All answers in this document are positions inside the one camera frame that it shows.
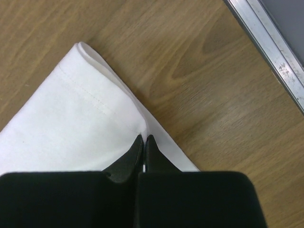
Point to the white red printed t-shirt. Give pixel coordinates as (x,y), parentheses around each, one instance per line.
(83,117)

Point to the aluminium frame rail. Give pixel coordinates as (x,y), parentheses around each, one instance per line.
(276,27)

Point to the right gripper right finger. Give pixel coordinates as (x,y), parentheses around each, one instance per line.
(169,198)

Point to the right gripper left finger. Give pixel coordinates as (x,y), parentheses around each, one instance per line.
(80,199)

